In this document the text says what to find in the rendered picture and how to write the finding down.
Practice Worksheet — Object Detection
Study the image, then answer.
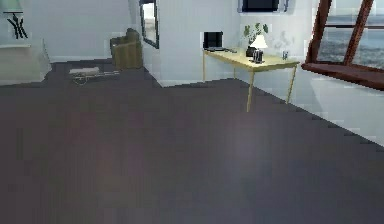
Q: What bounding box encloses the black open laptop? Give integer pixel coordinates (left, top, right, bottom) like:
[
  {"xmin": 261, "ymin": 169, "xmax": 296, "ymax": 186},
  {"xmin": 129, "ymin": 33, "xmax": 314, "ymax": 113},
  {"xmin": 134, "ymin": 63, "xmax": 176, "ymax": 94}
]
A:
[{"xmin": 202, "ymin": 31, "xmax": 237, "ymax": 54}]

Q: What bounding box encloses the pale yellow wooden table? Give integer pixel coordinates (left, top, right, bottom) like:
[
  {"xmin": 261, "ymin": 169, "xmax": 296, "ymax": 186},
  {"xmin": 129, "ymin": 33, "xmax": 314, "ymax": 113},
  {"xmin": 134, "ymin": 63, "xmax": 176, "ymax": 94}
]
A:
[{"xmin": 201, "ymin": 47, "xmax": 301, "ymax": 113}]

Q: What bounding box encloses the white shade table lamp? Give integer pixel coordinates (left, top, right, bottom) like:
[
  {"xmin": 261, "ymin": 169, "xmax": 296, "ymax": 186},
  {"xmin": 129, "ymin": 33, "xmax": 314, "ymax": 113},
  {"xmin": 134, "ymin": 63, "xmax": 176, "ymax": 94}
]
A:
[{"xmin": 249, "ymin": 34, "xmax": 269, "ymax": 65}]

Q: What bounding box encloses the green house plant black pot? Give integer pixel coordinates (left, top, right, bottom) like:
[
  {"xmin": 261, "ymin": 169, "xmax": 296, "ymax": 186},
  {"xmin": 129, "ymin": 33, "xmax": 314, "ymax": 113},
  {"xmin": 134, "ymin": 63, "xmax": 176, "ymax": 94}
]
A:
[{"xmin": 243, "ymin": 22, "xmax": 270, "ymax": 58}]

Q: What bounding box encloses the brown framed window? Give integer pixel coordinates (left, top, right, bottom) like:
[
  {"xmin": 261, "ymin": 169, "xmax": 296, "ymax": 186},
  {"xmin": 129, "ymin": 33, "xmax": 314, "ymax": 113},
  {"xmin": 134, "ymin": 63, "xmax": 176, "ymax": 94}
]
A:
[{"xmin": 301, "ymin": 0, "xmax": 384, "ymax": 92}]

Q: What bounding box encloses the white cabinet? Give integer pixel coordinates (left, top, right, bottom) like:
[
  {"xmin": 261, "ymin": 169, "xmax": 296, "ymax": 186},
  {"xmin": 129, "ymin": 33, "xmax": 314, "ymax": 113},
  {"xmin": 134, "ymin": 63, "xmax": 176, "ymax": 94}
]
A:
[{"xmin": 0, "ymin": 42, "xmax": 53, "ymax": 87}]

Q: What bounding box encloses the black twig sculpture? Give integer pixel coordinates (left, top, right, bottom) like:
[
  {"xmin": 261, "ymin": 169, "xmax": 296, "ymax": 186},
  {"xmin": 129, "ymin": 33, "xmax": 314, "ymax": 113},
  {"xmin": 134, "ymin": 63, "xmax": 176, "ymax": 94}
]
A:
[{"xmin": 6, "ymin": 12, "xmax": 29, "ymax": 40}]

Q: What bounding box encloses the pale green lamp shade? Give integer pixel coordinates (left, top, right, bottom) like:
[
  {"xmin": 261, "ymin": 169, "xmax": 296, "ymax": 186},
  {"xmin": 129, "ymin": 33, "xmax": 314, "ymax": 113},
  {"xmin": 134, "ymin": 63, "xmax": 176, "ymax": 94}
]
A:
[{"xmin": 0, "ymin": 0, "xmax": 24, "ymax": 14}]

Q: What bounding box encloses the black framed wall mirror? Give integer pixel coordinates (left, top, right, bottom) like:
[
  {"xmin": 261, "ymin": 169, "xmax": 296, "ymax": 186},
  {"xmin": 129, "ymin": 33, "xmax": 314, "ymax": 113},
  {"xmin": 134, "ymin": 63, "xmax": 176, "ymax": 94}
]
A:
[{"xmin": 138, "ymin": 0, "xmax": 160, "ymax": 50}]

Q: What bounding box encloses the dark framed wall picture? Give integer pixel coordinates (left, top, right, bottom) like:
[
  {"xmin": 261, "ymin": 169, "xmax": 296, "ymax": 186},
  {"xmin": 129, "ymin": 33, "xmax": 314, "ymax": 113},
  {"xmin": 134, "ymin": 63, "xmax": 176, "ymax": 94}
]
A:
[{"xmin": 237, "ymin": 0, "xmax": 290, "ymax": 14}]

